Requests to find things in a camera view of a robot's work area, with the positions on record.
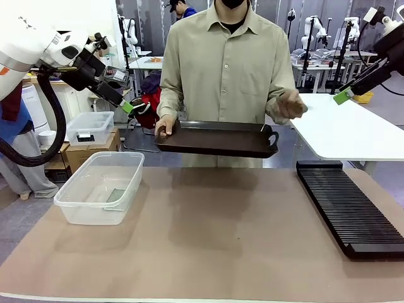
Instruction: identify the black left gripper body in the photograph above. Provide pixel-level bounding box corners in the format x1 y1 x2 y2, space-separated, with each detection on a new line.
61 46 107 93

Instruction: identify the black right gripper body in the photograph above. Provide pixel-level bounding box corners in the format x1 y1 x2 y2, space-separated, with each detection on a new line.
373 30 404 79

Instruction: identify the dark brown serving tray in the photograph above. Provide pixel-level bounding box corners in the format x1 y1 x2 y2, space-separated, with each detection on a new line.
153 119 280 160

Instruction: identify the person's left forearm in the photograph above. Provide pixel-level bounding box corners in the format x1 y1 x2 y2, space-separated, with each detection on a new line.
264 62 297 126

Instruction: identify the person's right forearm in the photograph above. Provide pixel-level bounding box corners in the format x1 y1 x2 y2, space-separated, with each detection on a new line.
157 56 186 120

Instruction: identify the person's right hand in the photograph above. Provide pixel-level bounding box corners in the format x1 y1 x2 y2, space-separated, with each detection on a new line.
154 116 178 140

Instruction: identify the person's left hand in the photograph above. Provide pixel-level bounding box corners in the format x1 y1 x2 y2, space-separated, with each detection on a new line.
275 88 309 120

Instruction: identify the yellow plastic bin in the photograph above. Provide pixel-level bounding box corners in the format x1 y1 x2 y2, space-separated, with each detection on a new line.
352 90 375 105

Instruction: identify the black tripod stand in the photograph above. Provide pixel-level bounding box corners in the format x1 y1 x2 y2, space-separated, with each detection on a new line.
329 19 354 96

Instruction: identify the wooden top office desk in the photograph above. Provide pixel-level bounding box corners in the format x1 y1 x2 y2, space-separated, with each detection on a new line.
27 71 95 127

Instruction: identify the red and black bag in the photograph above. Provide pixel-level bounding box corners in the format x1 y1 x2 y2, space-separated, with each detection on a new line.
128 91 163 130

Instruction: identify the clear lidded storage box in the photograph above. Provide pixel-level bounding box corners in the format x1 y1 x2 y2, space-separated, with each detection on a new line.
66 110 116 147

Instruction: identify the white background work table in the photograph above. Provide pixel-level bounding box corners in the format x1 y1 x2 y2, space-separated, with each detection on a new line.
128 56 165 95

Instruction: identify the white side table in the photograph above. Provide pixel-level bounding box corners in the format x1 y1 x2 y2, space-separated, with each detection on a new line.
289 92 404 162

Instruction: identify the large cardboard box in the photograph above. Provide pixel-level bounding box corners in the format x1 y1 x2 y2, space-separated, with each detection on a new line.
64 127 122 175

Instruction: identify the white air purifier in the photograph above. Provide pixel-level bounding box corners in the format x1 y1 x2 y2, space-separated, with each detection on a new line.
20 82 52 136

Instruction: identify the bystander in dark red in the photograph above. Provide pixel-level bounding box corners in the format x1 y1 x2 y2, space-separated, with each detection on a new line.
0 81 26 122

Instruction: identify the clear plastic box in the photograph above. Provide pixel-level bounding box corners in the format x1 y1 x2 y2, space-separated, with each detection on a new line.
53 151 146 226

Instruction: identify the background person in blue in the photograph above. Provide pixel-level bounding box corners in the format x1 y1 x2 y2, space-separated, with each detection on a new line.
163 0 198 23

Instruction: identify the person in beige shirt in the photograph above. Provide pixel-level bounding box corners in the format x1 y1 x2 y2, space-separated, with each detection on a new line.
157 0 297 168

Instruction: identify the black slotted PCB rack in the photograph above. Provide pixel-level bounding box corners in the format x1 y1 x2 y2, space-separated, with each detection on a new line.
296 160 404 261

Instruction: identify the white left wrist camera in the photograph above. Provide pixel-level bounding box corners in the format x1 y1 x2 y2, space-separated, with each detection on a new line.
83 32 118 54

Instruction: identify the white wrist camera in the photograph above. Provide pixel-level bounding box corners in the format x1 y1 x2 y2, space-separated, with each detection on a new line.
83 32 118 54
362 5 399 33

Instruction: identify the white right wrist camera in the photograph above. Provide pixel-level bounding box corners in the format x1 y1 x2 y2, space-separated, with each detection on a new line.
362 5 399 33

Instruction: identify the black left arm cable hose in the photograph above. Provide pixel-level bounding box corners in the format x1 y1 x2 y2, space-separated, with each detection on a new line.
0 67 68 168

